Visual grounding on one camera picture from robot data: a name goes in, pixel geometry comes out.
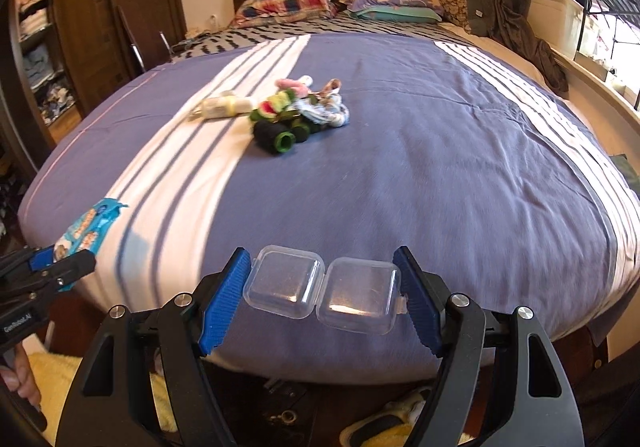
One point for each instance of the plaid pillow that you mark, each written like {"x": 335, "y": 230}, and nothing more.
{"x": 285, "y": 4}

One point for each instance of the blue snack wrapper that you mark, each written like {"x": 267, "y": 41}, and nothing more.
{"x": 90, "y": 227}

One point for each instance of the person's left hand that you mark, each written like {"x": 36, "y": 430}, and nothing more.
{"x": 22, "y": 382}

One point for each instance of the brown patterned cushion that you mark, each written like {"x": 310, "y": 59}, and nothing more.
{"x": 452, "y": 2}

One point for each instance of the yellow slipper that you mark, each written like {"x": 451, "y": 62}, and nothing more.
{"x": 370, "y": 427}

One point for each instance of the white storage box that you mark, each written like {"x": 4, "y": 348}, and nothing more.
{"x": 555, "y": 17}

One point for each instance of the yellow towel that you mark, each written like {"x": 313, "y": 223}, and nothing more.
{"x": 55, "y": 387}

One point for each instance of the green red plush toy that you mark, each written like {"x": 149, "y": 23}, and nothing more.
{"x": 272, "y": 107}

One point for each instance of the dark wooden wardrobe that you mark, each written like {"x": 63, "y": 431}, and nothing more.
{"x": 85, "y": 27}

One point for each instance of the blue white striped blanket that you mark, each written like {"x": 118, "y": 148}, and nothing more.
{"x": 400, "y": 152}

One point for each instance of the pink plush toy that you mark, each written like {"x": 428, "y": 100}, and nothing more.
{"x": 292, "y": 86}

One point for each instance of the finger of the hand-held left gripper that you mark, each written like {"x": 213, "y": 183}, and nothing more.
{"x": 70, "y": 269}
{"x": 40, "y": 259}

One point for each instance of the black green hair roller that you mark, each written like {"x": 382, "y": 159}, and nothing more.
{"x": 272, "y": 138}
{"x": 302, "y": 132}

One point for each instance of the metal frame chair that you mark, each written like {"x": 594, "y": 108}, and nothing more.
{"x": 131, "y": 47}

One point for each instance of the clear plastic box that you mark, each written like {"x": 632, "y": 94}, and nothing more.
{"x": 285, "y": 277}

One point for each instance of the teal pillow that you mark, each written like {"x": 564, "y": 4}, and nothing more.
{"x": 400, "y": 16}

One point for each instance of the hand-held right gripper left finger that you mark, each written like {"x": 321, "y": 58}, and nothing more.
{"x": 227, "y": 297}

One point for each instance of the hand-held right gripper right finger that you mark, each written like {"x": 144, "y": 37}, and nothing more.
{"x": 420, "y": 302}

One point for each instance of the dark green cloth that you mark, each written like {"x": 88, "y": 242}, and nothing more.
{"x": 625, "y": 169}

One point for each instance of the grey zigzag bed sheet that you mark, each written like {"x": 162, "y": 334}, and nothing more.
{"x": 280, "y": 32}

